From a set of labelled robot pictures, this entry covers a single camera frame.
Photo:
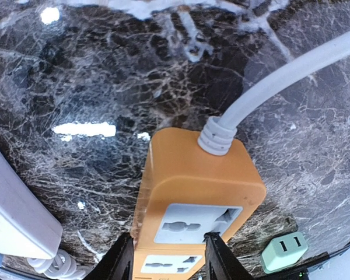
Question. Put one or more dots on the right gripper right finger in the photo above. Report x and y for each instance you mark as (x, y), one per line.
(220, 262)

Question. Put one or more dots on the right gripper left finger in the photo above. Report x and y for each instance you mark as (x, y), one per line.
(117, 263)

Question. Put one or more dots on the green plug adapter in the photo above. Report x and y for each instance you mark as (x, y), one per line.
(283, 251)

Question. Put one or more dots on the orange power strip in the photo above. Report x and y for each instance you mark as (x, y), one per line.
(184, 194)

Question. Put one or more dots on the white multicolour power strip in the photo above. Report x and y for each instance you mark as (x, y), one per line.
(27, 228)

